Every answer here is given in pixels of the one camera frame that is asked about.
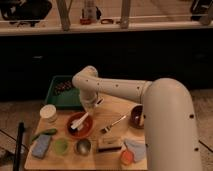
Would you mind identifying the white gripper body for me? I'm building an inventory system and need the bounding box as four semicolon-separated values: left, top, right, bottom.
79;90;98;114

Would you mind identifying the white handled brush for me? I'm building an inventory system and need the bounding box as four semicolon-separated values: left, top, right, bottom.
71;112;89;130

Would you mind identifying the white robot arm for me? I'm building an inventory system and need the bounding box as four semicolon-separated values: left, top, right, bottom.
72;66;203;171

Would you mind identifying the red bowl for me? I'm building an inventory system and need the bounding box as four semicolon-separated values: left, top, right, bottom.
66;112;93;139

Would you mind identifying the small metal bowl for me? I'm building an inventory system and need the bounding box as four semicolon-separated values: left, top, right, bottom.
75;139;91;156

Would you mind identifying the dark brown bowl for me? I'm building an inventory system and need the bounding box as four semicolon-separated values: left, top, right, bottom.
130;105;144;129

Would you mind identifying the green plastic tray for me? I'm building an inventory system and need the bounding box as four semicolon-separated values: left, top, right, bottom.
45;75;83;110

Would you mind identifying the brown grape bunch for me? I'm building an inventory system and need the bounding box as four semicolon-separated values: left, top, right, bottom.
54;81;72;95

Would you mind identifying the metal fork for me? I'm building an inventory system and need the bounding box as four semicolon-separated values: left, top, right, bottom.
100;115;127;134

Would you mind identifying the white round container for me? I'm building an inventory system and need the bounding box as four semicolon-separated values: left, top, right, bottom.
40;104;57;123

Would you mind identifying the black white eraser block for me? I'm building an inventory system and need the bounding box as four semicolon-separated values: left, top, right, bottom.
97;137;122;152

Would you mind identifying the green pepper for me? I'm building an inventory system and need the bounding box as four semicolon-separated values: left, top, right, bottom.
31;128;57;142

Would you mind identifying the green plastic cup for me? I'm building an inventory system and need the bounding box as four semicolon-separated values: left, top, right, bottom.
53;138;68;155

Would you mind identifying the orange fruit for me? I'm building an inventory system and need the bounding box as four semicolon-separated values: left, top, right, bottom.
120;149;134;165

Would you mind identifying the light blue cloth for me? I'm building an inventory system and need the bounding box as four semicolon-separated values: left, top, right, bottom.
124;139;146;162

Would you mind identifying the blue sponge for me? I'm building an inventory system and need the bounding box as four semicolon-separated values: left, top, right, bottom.
32;134;51;159

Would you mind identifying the black pole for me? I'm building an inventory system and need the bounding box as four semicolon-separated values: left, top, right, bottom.
13;122;25;171

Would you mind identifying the black office chair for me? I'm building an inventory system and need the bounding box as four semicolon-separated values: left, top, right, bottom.
0;0;52;27

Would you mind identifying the red ring on floor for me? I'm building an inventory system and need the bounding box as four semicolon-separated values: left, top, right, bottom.
79;17;93;26

